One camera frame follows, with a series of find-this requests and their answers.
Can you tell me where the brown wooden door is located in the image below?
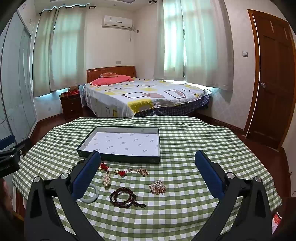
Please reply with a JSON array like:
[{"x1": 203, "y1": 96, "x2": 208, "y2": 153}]
[{"x1": 243, "y1": 9, "x2": 296, "y2": 150}]

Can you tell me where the rhinestone hair clip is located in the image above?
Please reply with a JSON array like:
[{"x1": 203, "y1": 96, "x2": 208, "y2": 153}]
[{"x1": 101, "y1": 170, "x2": 112, "y2": 186}]

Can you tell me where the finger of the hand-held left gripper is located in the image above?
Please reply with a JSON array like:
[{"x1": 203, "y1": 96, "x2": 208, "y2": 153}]
[{"x1": 0, "y1": 137, "x2": 26, "y2": 163}]

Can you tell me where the black cord necklace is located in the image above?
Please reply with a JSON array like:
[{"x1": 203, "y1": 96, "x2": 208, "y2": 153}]
[{"x1": 67, "y1": 158, "x2": 87, "y2": 173}]

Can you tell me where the white shallow box tray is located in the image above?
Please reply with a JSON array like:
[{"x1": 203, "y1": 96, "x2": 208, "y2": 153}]
[{"x1": 76, "y1": 126, "x2": 161, "y2": 164}]

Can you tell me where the pale jade bangle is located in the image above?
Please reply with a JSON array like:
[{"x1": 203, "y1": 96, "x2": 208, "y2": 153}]
[{"x1": 77, "y1": 183, "x2": 100, "y2": 204}]

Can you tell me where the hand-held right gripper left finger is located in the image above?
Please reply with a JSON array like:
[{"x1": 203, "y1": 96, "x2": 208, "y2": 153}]
[{"x1": 24, "y1": 150, "x2": 102, "y2": 241}]

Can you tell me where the white air conditioner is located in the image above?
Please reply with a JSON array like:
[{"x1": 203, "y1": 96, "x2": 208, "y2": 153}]
[{"x1": 102, "y1": 15, "x2": 135, "y2": 30}]

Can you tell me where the white sheer curtain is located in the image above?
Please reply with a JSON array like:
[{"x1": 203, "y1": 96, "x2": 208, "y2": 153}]
[
  {"x1": 154, "y1": 0, "x2": 185, "y2": 80},
  {"x1": 32, "y1": 9, "x2": 59, "y2": 98},
  {"x1": 50, "y1": 6, "x2": 87, "y2": 92},
  {"x1": 180, "y1": 0, "x2": 234, "y2": 91}
]

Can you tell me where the bed with patterned sheet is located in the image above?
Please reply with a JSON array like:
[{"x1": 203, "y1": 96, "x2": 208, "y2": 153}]
[{"x1": 82, "y1": 77, "x2": 213, "y2": 117}]

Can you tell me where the pink pillow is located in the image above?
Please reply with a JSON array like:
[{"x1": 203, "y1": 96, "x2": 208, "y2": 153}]
[{"x1": 89, "y1": 75, "x2": 134, "y2": 87}]

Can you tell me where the gold pearl brooch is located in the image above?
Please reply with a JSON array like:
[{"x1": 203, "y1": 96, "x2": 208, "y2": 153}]
[{"x1": 149, "y1": 179, "x2": 167, "y2": 195}]

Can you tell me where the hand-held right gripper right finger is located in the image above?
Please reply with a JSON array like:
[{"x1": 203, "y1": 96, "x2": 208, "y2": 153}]
[{"x1": 192, "y1": 149, "x2": 272, "y2": 241}]

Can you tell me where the red rectangular object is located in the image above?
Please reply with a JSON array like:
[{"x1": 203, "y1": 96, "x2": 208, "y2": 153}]
[{"x1": 272, "y1": 212, "x2": 282, "y2": 234}]

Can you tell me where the glass sliding wardrobe door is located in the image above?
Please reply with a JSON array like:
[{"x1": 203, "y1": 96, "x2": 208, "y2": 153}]
[{"x1": 0, "y1": 11, "x2": 38, "y2": 144}]

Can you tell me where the dark red bead bracelet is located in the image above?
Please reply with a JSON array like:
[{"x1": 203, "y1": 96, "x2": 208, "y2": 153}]
[{"x1": 109, "y1": 187, "x2": 147, "y2": 209}]

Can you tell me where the wooden headboard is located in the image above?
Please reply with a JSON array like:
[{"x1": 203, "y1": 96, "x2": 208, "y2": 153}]
[{"x1": 87, "y1": 65, "x2": 137, "y2": 84}]

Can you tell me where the dark wooden nightstand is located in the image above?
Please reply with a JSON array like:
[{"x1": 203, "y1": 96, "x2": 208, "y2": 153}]
[{"x1": 60, "y1": 91, "x2": 84, "y2": 121}]

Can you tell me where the black curtain rod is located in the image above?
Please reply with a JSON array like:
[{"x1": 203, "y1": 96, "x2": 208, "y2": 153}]
[{"x1": 39, "y1": 4, "x2": 96, "y2": 15}]

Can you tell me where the cream pearl bracelet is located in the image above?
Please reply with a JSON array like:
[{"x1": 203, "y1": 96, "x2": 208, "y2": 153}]
[{"x1": 133, "y1": 168, "x2": 149, "y2": 177}]

